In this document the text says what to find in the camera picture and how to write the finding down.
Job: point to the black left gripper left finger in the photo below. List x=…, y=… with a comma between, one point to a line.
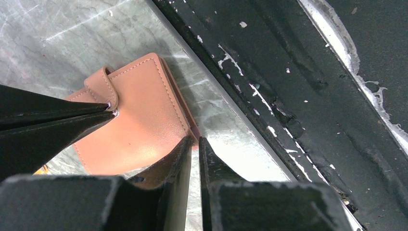
x=153, y=200

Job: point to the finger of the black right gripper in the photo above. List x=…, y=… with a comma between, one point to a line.
x=25, y=150
x=21, y=108

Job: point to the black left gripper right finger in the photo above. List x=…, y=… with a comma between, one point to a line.
x=231, y=203

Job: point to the brown leather card holder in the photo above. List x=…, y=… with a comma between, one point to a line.
x=151, y=116

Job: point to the orange card stack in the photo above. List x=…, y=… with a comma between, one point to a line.
x=42, y=170

